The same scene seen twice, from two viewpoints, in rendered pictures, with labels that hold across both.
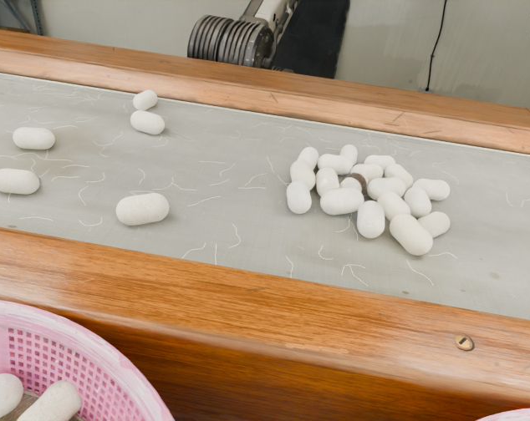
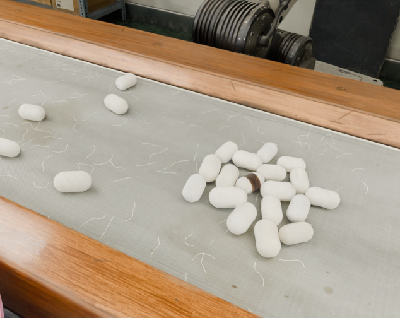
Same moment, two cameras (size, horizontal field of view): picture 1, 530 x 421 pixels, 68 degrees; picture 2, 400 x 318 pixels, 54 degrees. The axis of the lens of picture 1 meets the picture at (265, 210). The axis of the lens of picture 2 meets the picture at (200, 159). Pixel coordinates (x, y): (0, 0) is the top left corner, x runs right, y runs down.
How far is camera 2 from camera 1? 0.17 m
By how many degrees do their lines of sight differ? 18
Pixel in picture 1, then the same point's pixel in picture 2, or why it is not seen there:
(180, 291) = (53, 251)
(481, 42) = not seen: outside the picture
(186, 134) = (145, 115)
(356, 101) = (307, 96)
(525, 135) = not seen: outside the picture
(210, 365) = (57, 304)
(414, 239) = (260, 243)
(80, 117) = (74, 93)
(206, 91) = (178, 75)
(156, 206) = (79, 182)
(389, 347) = not seen: outside the picture
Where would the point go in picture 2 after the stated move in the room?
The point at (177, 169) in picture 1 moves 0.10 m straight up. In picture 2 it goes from (120, 147) to (111, 70)
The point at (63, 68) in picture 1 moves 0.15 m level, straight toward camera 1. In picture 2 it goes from (79, 48) to (64, 92)
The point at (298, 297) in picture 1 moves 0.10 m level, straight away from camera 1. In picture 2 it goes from (126, 273) to (197, 198)
